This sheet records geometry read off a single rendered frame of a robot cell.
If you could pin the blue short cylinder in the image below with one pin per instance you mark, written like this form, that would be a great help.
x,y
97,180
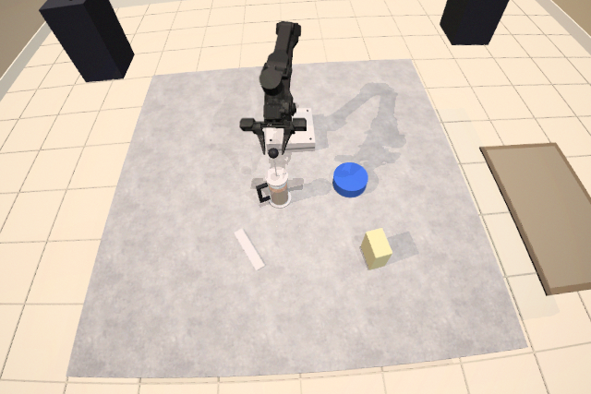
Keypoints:
x,y
350,179

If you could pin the glass french press with black handle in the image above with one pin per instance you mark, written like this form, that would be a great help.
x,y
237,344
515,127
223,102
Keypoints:
x,y
277,183

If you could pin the white flat bar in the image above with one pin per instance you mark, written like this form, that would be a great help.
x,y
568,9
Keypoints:
x,y
251,253

